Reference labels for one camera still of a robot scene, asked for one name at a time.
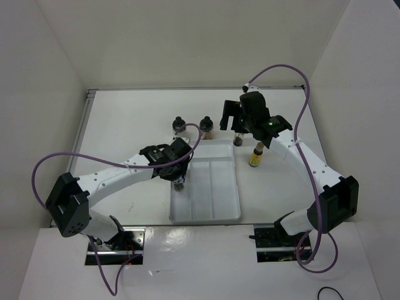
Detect tall gold band grinder bottle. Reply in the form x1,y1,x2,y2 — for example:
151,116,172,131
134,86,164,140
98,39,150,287
233,132,245,147

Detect dark spice jar black lid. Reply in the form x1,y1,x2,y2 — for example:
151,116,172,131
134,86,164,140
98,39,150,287
173,183,184,192

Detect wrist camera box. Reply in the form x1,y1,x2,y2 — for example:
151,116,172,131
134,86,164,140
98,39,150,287
173,137,191,144
242,82,261,93

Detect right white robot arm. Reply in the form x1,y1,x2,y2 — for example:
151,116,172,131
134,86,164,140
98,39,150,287
219,91,359,246

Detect round stopper bottle white powder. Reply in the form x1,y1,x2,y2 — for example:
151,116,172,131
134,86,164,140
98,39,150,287
172,116,188,139

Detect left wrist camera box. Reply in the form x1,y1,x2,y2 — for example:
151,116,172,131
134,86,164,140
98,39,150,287
173,137,191,144

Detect white compartment organizer tray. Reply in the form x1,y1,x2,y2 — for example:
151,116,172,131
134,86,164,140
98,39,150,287
169,139,241,225

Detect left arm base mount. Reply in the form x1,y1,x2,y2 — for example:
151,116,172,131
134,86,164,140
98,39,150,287
85,227,146,266

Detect thin black cable loop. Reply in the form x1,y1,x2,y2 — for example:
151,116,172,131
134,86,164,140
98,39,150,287
317,286,344,300

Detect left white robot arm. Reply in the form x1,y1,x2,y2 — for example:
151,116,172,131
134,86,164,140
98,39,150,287
46,137,192,250

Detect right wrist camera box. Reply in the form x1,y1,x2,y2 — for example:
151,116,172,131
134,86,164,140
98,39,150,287
242,82,261,93

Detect round stopper bottle brown spice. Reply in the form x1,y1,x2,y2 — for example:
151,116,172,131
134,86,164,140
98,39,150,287
199,116,214,140

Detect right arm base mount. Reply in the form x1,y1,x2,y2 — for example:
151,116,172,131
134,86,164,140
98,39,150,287
249,224,304,263

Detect yellow label cork top bottle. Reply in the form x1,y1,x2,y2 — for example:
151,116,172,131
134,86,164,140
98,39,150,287
249,142,264,168

